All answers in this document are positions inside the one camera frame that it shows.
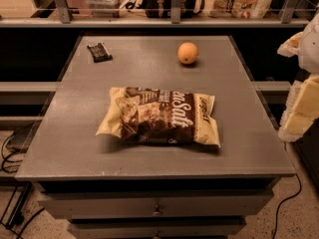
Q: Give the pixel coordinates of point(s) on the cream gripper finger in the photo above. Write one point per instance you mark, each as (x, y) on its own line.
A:
(290, 47)
(302, 109)

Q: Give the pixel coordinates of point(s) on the orange fruit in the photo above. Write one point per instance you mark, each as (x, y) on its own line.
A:
(187, 53)

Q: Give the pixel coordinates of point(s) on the printed snack bag on shelf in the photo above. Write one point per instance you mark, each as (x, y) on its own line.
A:
(241, 9)

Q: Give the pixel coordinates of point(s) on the sea salt chips bag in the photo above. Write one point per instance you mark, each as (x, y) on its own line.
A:
(154, 116)

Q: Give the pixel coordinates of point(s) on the dark chocolate bar wrapper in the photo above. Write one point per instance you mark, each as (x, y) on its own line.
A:
(99, 52)

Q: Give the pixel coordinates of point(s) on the grey cabinet with drawers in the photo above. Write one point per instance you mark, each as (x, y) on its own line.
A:
(108, 189)

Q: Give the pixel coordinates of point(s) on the metal shelf rail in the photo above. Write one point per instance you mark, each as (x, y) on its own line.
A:
(75, 13)

